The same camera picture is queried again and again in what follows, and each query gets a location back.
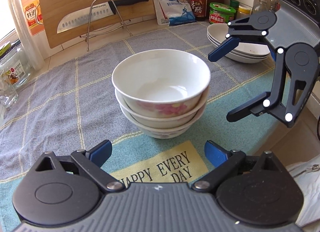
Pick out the white plate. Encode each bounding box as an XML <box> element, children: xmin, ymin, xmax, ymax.
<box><xmin>208</xmin><ymin>37</ymin><xmax>270</xmax><ymax>64</ymax></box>
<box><xmin>207</xmin><ymin>34</ymin><xmax>271</xmax><ymax>60</ymax></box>
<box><xmin>207</xmin><ymin>23</ymin><xmax>270</xmax><ymax>57</ymax></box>

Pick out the white bowl bottom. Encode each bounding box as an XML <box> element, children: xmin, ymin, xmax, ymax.
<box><xmin>120</xmin><ymin>104</ymin><xmax>206</xmax><ymax>139</ymax></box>

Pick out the white bowl with pink flowers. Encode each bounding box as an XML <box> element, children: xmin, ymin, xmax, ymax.
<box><xmin>112</xmin><ymin>49</ymin><xmax>210</xmax><ymax>118</ymax></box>

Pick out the green lid sauce jar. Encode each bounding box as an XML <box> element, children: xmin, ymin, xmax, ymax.
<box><xmin>208</xmin><ymin>2</ymin><xmax>236</xmax><ymax>24</ymax></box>

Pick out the yellow lid spice jar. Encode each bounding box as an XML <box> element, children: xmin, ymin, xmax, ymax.
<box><xmin>236</xmin><ymin>5</ymin><xmax>251</xmax><ymax>19</ymax></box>

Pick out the green lid small jar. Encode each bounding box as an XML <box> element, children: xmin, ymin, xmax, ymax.
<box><xmin>229</xmin><ymin>0</ymin><xmax>240</xmax><ymax>13</ymax></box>

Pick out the clear glass bottle red cap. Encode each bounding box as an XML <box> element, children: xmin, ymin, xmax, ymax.
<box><xmin>252</xmin><ymin>0</ymin><xmax>268</xmax><ymax>14</ymax></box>

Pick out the grey blue checked towel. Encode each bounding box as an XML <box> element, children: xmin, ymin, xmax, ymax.
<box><xmin>1</xmin><ymin>23</ymin><xmax>278</xmax><ymax>231</ymax></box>

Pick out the white blue salt bag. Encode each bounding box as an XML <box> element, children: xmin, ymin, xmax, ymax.
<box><xmin>153</xmin><ymin>0</ymin><xmax>196</xmax><ymax>26</ymax></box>

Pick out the large glass jar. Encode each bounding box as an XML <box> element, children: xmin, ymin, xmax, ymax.
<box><xmin>1</xmin><ymin>39</ymin><xmax>31</xmax><ymax>89</ymax></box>

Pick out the orange cooking wine bottle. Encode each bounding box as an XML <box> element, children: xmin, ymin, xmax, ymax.
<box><xmin>21</xmin><ymin>0</ymin><xmax>44</xmax><ymax>36</ymax></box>

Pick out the plastic wrap roll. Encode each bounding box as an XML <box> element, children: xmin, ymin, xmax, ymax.
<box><xmin>8</xmin><ymin>0</ymin><xmax>45</xmax><ymax>71</ymax></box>

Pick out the wire board rack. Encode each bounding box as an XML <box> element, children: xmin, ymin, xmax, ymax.
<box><xmin>80</xmin><ymin>0</ymin><xmax>133</xmax><ymax>52</ymax></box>

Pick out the black handled santoku knife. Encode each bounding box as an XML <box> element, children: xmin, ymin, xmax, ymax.
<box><xmin>56</xmin><ymin>0</ymin><xmax>149</xmax><ymax>34</ymax></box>

